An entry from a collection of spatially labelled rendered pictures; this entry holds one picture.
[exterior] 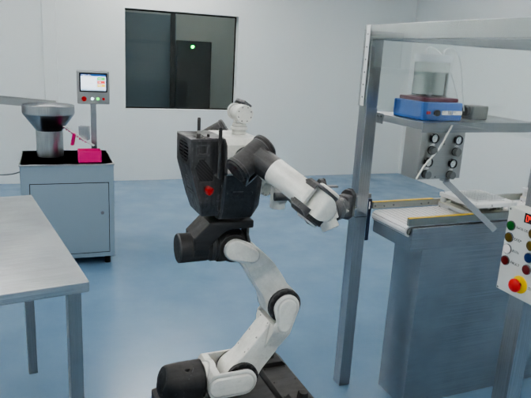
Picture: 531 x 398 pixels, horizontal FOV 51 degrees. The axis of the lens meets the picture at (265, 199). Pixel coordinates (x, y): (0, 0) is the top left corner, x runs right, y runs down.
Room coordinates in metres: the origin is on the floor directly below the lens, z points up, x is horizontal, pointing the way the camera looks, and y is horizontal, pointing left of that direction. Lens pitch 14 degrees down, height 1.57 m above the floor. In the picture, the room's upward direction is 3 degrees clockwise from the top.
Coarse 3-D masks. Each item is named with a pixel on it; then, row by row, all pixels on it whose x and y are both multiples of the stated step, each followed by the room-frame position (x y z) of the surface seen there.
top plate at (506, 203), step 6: (444, 192) 2.61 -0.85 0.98; (450, 192) 2.62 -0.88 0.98; (450, 198) 2.54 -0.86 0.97; (456, 198) 2.51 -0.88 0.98; (462, 204) 2.47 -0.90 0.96; (474, 204) 2.41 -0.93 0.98; (480, 204) 2.41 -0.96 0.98; (486, 204) 2.42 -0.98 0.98; (492, 204) 2.43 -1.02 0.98; (498, 204) 2.45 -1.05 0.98; (504, 204) 2.46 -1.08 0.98; (510, 204) 2.48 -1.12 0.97; (516, 204) 2.49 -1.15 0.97
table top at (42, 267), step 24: (0, 216) 2.13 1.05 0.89; (24, 216) 2.15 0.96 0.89; (0, 240) 1.86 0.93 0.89; (24, 240) 1.88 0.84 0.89; (48, 240) 1.89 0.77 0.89; (0, 264) 1.65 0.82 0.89; (24, 264) 1.66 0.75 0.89; (48, 264) 1.67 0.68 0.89; (72, 264) 1.68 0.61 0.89; (0, 288) 1.47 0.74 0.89; (24, 288) 1.48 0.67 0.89; (48, 288) 1.49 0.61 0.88; (72, 288) 1.53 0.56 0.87
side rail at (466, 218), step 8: (448, 216) 2.31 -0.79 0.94; (456, 216) 2.33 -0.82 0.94; (464, 216) 2.34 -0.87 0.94; (472, 216) 2.36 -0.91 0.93; (488, 216) 2.40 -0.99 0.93; (496, 216) 2.42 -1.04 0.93; (504, 216) 2.44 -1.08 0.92; (408, 224) 2.24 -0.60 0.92; (416, 224) 2.25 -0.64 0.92; (424, 224) 2.26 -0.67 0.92
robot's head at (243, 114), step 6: (228, 108) 2.10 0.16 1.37; (234, 108) 2.05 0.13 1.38; (240, 108) 2.02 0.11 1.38; (246, 108) 2.03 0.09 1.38; (228, 114) 2.10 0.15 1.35; (234, 114) 2.03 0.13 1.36; (240, 114) 2.02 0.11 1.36; (246, 114) 2.03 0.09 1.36; (252, 114) 2.04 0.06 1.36; (234, 120) 2.07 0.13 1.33; (240, 120) 2.02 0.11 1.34; (246, 120) 2.03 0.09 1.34; (234, 126) 2.06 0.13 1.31; (240, 126) 2.05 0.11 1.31; (246, 126) 2.08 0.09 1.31
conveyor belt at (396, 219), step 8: (392, 208) 2.52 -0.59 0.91; (400, 208) 2.53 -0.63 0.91; (408, 208) 2.53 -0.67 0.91; (416, 208) 2.54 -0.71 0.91; (424, 208) 2.55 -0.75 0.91; (432, 208) 2.56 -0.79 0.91; (440, 208) 2.57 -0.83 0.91; (376, 216) 2.44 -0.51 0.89; (384, 216) 2.40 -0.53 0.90; (392, 216) 2.38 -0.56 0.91; (400, 216) 2.39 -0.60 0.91; (408, 216) 2.40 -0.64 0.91; (416, 216) 2.40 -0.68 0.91; (384, 224) 2.39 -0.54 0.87; (392, 224) 2.33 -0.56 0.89; (400, 224) 2.29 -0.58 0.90; (432, 224) 2.30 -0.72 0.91; (440, 224) 2.32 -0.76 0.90; (400, 232) 2.28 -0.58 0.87
